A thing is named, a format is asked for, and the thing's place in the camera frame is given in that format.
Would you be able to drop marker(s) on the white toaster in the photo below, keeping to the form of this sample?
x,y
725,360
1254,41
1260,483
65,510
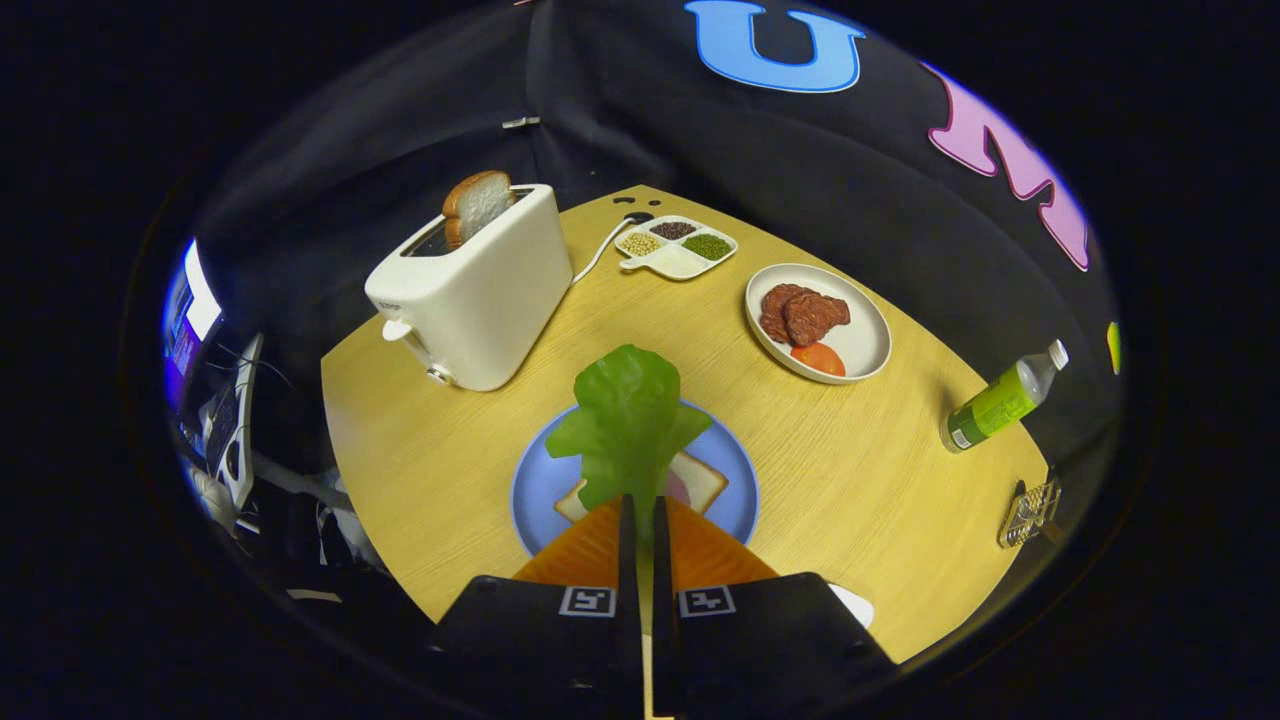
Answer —
x,y
480,300

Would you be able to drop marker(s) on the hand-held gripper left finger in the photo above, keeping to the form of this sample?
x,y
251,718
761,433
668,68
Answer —
x,y
540,650

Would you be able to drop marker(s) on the red tomato slice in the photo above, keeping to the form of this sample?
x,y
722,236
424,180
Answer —
x,y
818,358

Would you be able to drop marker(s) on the white clip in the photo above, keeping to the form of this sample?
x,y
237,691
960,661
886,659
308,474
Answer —
x,y
520,122

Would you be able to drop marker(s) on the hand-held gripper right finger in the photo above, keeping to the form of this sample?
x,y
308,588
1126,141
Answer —
x,y
760,640

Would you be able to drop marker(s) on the toasted bread slice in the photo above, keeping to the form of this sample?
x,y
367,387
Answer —
x,y
478,200

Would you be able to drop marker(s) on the white round plate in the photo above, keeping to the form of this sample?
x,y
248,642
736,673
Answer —
x,y
862,340

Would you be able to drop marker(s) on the computer monitor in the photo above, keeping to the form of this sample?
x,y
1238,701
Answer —
x,y
195,310

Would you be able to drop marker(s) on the white leaf-shaped plate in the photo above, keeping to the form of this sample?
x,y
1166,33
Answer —
x,y
855,605

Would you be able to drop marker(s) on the white divided bean dish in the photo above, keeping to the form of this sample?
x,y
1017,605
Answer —
x,y
680,263

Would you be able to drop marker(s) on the green label water bottle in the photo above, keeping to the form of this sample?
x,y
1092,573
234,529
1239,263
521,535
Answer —
x,y
995,405

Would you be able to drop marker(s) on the white bread slice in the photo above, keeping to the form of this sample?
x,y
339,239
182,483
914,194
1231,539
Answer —
x,y
702,480

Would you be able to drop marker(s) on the brown meat patty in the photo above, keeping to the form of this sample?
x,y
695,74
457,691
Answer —
x,y
772,310
812,315

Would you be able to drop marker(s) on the blue round plate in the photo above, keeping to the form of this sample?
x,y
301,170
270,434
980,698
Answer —
x,y
540,490

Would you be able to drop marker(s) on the pink ham slice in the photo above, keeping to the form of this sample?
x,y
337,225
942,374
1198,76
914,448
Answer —
x,y
678,490

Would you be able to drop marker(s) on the green lettuce leaf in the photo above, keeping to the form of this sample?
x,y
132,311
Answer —
x,y
625,410

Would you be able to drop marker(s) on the black backdrop cloth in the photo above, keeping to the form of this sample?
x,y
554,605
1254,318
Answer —
x,y
700,150

